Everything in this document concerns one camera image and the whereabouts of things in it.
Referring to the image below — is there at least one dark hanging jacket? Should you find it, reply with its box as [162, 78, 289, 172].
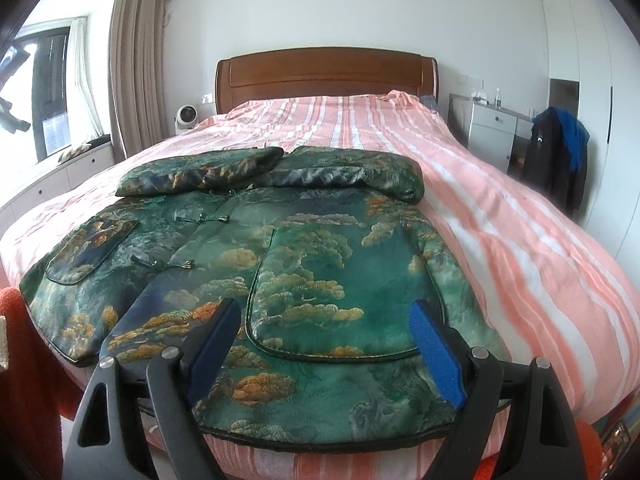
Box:
[520, 107, 589, 217]

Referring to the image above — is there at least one white sheer curtain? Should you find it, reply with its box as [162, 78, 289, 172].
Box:
[66, 17, 114, 137]

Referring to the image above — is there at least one wooden bed headboard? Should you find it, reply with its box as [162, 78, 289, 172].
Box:
[215, 46, 440, 114]

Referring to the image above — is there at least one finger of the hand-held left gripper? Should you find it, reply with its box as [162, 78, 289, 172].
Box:
[0, 94, 32, 134]
[0, 44, 32, 80]

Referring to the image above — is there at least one dark framed window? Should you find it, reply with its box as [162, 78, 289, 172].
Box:
[0, 22, 74, 164]

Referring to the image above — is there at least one blue garment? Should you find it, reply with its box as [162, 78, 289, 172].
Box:
[545, 106, 591, 174]

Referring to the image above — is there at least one white nightstand with drawers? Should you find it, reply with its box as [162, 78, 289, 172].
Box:
[467, 97, 536, 174]

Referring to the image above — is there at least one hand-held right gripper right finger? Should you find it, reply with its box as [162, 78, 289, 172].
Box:
[407, 300, 587, 480]

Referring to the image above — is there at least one green patterned padded jacket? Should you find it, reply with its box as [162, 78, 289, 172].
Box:
[19, 146, 509, 454]

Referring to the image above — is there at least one small white desk fan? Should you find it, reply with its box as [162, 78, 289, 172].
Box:
[173, 105, 200, 135]

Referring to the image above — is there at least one patterned cushion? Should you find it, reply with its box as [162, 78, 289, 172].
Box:
[57, 142, 93, 164]

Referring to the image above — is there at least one colourful printed item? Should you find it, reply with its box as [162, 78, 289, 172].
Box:
[597, 405, 634, 477]

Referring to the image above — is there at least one white wardrobe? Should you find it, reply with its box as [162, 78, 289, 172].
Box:
[542, 0, 640, 233]

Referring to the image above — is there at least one orange knit cloth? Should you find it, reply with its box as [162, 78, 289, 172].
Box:
[0, 285, 609, 480]

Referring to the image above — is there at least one pink striped bedsheet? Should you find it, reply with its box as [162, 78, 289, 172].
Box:
[0, 90, 629, 480]

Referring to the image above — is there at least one white window seat cabinet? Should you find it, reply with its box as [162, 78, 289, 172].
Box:
[0, 132, 116, 234]

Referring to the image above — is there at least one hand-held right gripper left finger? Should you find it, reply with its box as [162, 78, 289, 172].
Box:
[62, 297, 242, 480]

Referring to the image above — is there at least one beige curtain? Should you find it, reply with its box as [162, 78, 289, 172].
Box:
[107, 0, 169, 164]

